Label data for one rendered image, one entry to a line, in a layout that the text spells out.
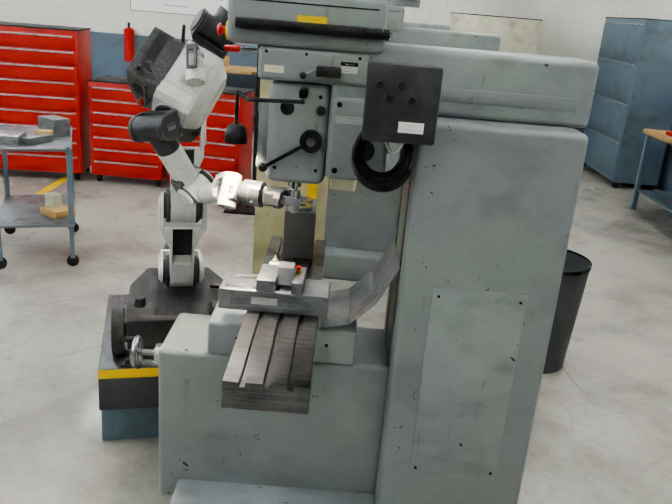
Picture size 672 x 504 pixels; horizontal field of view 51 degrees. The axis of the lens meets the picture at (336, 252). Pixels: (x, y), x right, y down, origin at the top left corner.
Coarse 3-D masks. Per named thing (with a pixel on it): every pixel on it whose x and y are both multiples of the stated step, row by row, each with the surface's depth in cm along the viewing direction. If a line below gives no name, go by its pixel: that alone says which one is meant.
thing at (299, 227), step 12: (300, 204) 279; (312, 204) 284; (288, 216) 272; (300, 216) 272; (312, 216) 273; (288, 228) 274; (300, 228) 274; (312, 228) 274; (288, 240) 276; (300, 240) 276; (312, 240) 276; (288, 252) 277; (300, 252) 277; (312, 252) 277
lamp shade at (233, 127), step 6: (228, 126) 225; (234, 126) 224; (240, 126) 224; (228, 132) 224; (234, 132) 223; (240, 132) 224; (246, 132) 226; (228, 138) 224; (234, 138) 224; (240, 138) 224; (246, 138) 226
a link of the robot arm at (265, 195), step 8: (256, 184) 239; (264, 184) 241; (248, 192) 238; (256, 192) 237; (264, 192) 237; (272, 192) 236; (280, 192) 236; (248, 200) 239; (256, 200) 238; (264, 200) 237; (272, 200) 235; (280, 200) 238; (280, 208) 237
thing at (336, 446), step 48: (192, 336) 252; (384, 336) 264; (192, 384) 245; (336, 384) 244; (384, 384) 243; (192, 432) 251; (240, 432) 251; (288, 432) 250; (336, 432) 250; (240, 480) 257; (288, 480) 257; (336, 480) 256
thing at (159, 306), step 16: (144, 272) 344; (208, 272) 351; (144, 288) 326; (160, 288) 327; (176, 288) 329; (192, 288) 330; (208, 288) 332; (128, 304) 298; (144, 304) 297; (160, 304) 305; (176, 304) 306; (192, 304) 308; (208, 304) 309; (128, 320) 291; (144, 320) 292; (160, 320) 294; (144, 336) 294; (160, 336) 296
